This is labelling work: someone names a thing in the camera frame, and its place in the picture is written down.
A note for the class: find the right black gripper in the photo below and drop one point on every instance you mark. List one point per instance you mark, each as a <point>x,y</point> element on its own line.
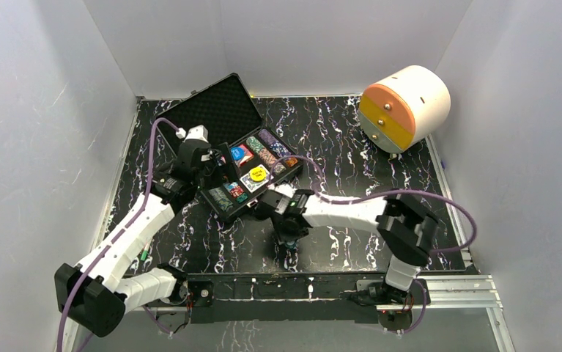
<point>283,233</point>

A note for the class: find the blue small blind button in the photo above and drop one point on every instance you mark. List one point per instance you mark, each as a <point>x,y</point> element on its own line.
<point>237,154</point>

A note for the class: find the pale green chip stack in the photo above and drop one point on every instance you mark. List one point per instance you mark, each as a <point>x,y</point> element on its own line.
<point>221,199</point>

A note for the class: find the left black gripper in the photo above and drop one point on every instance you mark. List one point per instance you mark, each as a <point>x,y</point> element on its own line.
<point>209,165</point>

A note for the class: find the teal fifty chip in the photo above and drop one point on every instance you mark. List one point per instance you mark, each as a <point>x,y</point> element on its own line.
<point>291,244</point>

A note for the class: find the black poker set case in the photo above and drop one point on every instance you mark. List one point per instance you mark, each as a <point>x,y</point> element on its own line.
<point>227,111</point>

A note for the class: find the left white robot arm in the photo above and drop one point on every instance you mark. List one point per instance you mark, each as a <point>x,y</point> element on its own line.
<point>95,292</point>

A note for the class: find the purple and blue chip stack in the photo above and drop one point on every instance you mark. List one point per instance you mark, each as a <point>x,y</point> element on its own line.
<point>277,147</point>

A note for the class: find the light blue chip stack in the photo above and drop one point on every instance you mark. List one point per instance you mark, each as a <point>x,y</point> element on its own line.
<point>236,191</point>

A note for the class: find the yellow big blind button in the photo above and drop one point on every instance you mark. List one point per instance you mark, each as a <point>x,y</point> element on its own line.
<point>258,174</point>

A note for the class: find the blue playing card deck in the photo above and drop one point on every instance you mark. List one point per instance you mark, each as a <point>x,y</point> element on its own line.
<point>250,185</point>

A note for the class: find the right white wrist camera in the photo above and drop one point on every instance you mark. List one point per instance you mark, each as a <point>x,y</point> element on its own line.
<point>286,189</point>

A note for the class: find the red playing card deck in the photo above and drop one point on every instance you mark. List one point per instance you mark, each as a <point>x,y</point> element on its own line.
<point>247,157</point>

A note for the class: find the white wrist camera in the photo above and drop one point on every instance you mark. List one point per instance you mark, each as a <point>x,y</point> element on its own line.
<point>198,132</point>
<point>286,189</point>

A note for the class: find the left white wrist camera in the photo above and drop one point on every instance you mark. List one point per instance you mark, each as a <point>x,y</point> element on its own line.
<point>198,132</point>

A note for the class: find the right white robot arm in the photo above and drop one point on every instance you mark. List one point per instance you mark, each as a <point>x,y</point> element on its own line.
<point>407,227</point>

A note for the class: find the orange blue chip stack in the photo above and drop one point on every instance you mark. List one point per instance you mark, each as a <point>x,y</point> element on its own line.
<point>271,161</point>

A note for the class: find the white cylindrical drawer unit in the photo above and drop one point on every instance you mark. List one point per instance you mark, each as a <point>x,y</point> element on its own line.
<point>403,108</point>

